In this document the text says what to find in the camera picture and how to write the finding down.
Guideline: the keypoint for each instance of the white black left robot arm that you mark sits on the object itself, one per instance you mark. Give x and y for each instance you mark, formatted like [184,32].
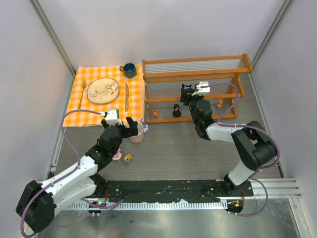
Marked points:
[41,201]

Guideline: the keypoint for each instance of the gold knife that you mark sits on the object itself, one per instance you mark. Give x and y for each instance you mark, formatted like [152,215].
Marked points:
[126,97]

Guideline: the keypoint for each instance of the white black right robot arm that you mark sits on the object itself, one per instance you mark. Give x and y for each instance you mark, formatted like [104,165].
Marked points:
[253,144]

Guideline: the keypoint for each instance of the yellow minion figurine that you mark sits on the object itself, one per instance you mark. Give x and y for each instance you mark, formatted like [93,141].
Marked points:
[127,159]

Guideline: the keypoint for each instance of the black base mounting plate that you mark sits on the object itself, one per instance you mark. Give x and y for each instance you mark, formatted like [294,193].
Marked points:
[168,191]

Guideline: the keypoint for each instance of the dark blue mug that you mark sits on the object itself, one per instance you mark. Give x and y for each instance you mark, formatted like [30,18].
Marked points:
[129,70]

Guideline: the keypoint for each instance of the decorated ceramic plate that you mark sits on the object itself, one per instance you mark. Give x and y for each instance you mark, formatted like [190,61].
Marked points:
[103,91]

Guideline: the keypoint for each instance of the gold fork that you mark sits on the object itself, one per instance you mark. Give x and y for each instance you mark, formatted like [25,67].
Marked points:
[84,85]

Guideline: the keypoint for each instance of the pink white round figurine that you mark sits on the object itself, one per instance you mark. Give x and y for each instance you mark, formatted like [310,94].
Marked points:
[118,155]

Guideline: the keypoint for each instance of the pink mug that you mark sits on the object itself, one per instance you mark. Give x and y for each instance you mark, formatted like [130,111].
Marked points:
[140,136]

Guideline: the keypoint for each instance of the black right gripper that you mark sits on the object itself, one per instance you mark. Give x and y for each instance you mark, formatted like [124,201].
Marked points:
[189,94]

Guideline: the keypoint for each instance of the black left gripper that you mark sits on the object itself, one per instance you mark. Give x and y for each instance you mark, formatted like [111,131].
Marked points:
[123,127]

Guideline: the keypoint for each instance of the orange wooden shelf rack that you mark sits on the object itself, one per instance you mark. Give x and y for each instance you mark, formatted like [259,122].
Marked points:
[195,69]

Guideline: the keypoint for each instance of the Winnie the Pooh figurine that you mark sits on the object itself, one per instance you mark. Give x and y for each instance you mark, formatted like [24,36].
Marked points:
[219,103]

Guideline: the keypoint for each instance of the black purple Kuromi figurine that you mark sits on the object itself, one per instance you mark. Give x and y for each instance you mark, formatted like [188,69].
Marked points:
[186,87]

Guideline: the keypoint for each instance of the orange checkered cloth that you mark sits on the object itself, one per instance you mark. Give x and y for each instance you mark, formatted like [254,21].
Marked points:
[136,91]

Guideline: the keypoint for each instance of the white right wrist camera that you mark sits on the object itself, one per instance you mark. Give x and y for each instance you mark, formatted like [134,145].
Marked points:
[201,89]

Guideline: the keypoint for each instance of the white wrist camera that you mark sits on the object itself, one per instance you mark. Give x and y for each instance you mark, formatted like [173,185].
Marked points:
[112,116]
[201,89]

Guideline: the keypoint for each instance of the orange tiger figurine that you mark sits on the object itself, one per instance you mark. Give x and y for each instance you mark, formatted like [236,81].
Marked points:
[155,112]

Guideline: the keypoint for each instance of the black haired girl figurine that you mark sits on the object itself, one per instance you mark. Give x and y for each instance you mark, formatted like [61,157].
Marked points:
[176,112]

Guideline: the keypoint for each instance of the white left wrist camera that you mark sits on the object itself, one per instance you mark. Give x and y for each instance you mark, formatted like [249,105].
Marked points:
[112,116]

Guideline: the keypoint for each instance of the purple bunny figurine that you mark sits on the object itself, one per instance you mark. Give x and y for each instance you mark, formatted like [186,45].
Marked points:
[146,128]

